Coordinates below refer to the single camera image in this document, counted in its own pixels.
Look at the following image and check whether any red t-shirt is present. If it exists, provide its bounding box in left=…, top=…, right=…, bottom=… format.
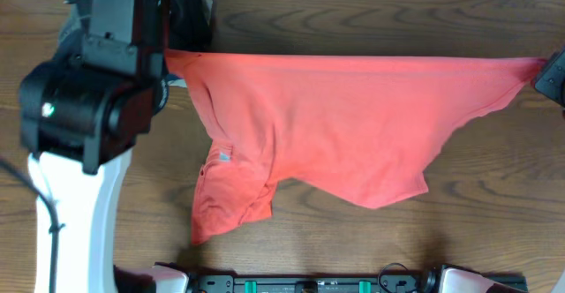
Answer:
left=166, top=50, right=543, bottom=244

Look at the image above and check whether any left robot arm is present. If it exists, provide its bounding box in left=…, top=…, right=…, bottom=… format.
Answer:
left=19, top=0, right=170, bottom=292

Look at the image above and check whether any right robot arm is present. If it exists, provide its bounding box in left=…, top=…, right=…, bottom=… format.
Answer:
left=438, top=49, right=564, bottom=293

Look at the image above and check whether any grey folded garment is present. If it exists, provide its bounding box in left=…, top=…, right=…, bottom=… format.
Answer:
left=55, top=18, right=83, bottom=58

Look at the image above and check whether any black folded shirt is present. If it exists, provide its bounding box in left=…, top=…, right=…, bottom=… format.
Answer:
left=169, top=0, right=213, bottom=52

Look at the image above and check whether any beige folded garment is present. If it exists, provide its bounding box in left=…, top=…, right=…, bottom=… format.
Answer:
left=202, top=0, right=214, bottom=25

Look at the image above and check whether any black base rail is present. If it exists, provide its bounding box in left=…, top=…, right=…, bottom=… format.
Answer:
left=186, top=273, right=439, bottom=293

